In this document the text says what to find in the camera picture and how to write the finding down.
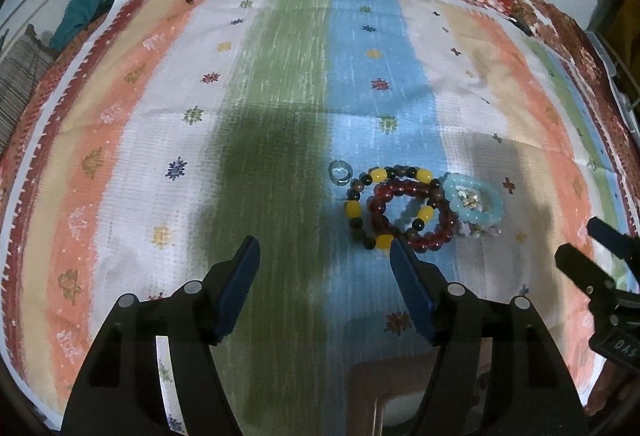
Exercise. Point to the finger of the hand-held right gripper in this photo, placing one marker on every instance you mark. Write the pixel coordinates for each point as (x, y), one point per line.
(580, 266)
(615, 241)

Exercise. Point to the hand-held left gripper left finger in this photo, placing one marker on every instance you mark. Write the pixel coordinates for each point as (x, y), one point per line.
(240, 286)

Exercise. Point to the person's right forearm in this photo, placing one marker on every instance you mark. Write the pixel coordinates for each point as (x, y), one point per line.
(607, 388)

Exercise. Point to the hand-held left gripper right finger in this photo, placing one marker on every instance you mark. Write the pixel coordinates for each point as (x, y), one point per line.
(410, 291)

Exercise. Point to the white paper sheets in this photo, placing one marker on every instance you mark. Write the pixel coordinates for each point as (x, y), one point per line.
(612, 60)

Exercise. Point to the striped colourful cloth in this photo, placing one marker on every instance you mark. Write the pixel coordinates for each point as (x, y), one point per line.
(295, 65)

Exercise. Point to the small gold charm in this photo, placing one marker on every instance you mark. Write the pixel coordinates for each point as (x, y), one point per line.
(470, 200)

